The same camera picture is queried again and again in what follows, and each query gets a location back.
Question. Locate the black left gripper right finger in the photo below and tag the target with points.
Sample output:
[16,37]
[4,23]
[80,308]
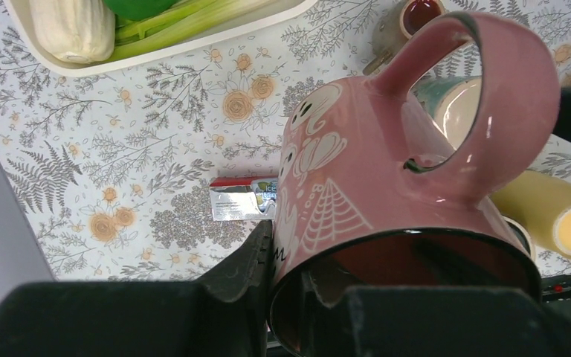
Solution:
[339,319]

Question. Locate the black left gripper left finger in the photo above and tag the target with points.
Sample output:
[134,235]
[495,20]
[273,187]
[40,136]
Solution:
[221,313]

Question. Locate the pink ghost pattern mug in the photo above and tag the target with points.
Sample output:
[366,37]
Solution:
[370,187]

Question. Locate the black interior mug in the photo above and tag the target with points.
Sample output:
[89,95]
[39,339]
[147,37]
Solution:
[523,236]

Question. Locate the yellow mug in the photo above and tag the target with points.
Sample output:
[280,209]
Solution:
[542,205]

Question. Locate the tall floral beige mug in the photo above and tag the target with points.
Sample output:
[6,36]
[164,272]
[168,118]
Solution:
[452,103]

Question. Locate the small brown mug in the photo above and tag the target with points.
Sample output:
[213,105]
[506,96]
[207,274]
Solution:
[399,25]

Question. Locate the red silver gum box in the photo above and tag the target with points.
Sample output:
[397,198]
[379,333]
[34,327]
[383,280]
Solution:
[243,198]

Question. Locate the floral tablecloth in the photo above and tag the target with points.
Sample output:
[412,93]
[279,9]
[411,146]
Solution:
[112,170]

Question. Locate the green leek stalk toy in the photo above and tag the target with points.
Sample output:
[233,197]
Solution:
[183,20]

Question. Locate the white napa cabbage toy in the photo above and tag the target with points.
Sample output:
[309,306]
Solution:
[74,31]

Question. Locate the white vegetable tray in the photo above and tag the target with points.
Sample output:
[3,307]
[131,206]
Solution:
[273,13]

